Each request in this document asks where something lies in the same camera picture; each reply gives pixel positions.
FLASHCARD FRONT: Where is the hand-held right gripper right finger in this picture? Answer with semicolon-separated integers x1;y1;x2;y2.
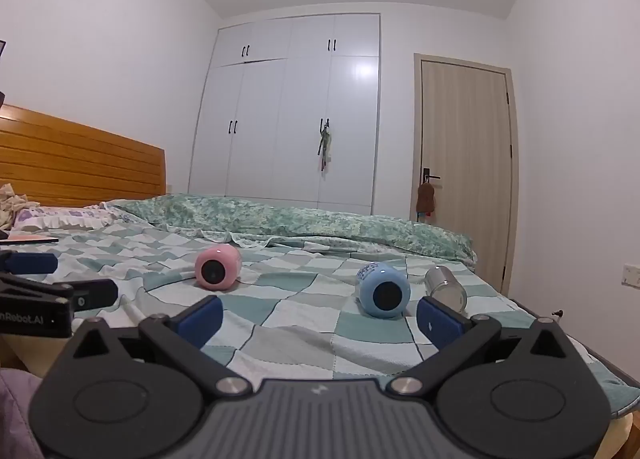
389;298;583;396

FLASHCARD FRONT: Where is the purple cloth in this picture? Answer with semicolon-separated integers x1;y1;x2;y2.
0;368;47;459

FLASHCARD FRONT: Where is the beige wooden door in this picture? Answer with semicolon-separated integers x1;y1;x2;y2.
413;52;519;298

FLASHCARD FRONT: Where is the blue cup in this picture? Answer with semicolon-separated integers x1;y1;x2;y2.
357;261;412;319

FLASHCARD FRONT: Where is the white wardrobe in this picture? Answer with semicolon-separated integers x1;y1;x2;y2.
188;13;382;216

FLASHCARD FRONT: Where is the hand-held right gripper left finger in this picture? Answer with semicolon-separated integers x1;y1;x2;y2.
59;296;254;397

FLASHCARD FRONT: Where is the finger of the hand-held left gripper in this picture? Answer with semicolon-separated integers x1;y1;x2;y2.
0;251;59;275
0;272;120;311

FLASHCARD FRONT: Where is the beige crumpled cloth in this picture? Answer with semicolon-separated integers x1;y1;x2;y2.
0;182;29;230

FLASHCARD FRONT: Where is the green floral quilt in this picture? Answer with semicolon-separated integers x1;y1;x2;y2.
99;194;476;263

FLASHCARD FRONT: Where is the brown plush toy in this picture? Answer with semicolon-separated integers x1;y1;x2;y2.
416;181;435;225

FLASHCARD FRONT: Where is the green hanging ornament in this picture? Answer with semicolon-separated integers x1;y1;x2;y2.
316;125;334;173

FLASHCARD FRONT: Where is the wooden headboard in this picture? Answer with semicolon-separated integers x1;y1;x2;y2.
0;104;166;210

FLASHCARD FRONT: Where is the purple floral pillow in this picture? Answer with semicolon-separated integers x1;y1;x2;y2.
12;205;122;233

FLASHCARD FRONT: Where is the stainless steel cup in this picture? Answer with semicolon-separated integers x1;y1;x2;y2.
424;266;468;315

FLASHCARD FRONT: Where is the pink flat book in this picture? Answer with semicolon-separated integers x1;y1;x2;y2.
0;233;60;246

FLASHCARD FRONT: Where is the pink cup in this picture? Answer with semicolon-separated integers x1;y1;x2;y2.
194;244;243;292

